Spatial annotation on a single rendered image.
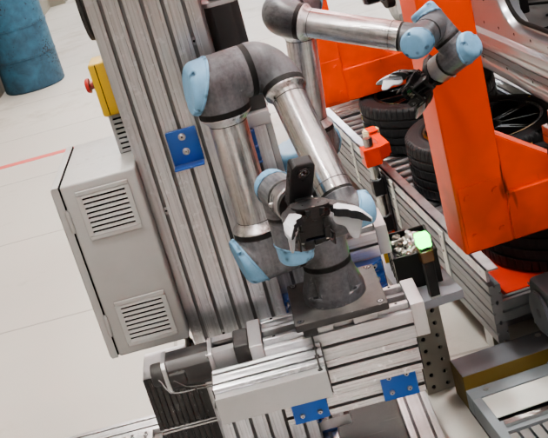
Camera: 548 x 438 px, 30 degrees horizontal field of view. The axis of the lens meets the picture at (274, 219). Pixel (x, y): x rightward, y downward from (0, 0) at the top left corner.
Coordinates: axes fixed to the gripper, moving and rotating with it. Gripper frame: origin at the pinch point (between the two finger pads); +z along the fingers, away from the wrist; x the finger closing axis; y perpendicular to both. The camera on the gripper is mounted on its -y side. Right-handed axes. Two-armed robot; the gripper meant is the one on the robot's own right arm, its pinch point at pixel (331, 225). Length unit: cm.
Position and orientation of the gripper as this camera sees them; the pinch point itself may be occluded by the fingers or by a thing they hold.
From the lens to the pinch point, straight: 175.3
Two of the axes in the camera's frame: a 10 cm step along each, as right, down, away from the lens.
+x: -9.4, 2.2, -2.6
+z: 3.1, 2.9, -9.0
